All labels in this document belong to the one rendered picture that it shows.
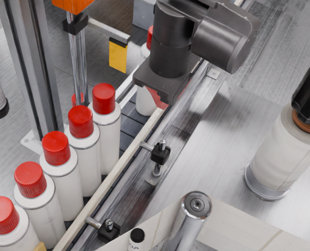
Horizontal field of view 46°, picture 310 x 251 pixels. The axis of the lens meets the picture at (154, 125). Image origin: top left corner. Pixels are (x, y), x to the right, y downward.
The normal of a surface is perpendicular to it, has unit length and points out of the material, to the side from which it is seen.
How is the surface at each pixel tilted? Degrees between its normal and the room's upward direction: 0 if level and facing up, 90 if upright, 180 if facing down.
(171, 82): 0
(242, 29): 67
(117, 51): 90
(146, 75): 0
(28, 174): 3
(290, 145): 91
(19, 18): 90
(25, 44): 90
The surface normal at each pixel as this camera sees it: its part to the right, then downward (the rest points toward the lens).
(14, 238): 0.48, 0.07
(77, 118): 0.11, -0.62
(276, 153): -0.80, 0.44
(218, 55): -0.57, 0.57
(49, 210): 0.76, 0.56
